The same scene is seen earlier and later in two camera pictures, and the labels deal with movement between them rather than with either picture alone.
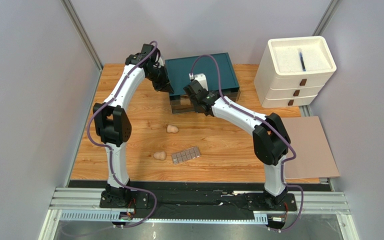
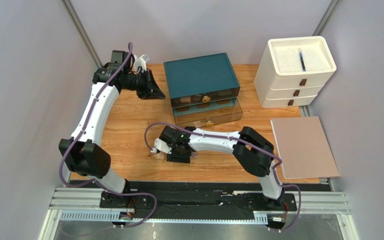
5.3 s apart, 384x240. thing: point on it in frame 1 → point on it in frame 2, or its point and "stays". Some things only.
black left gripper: (165, 85) → (153, 88)
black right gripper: (192, 91) → (177, 156)
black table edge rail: (152, 199) stays
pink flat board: (314, 158) stays
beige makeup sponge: (161, 155) stays
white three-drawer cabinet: (293, 71) stays
